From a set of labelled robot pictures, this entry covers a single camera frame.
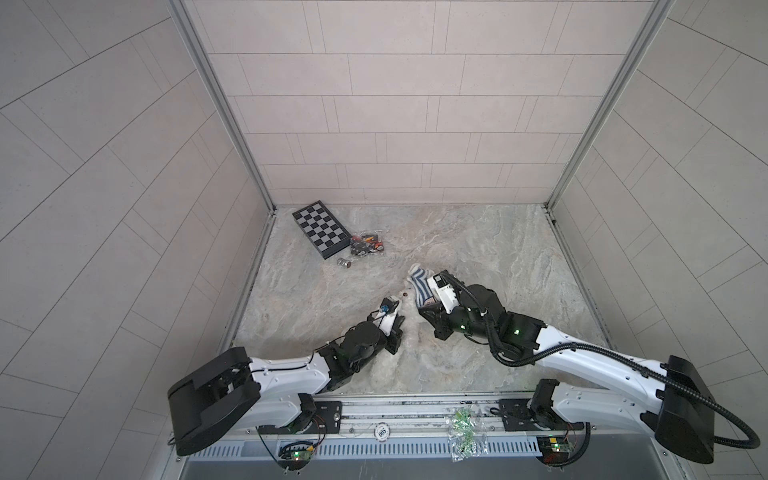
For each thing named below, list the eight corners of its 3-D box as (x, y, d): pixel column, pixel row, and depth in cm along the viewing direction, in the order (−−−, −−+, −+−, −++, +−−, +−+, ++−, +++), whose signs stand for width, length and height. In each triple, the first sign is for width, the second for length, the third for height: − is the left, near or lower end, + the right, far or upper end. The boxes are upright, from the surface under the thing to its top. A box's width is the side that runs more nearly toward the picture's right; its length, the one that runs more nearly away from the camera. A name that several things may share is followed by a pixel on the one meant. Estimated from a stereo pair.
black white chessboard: (322, 260, 102) (320, 255, 99) (293, 219, 114) (291, 213, 111) (353, 243, 107) (352, 237, 104) (322, 205, 119) (321, 199, 116)
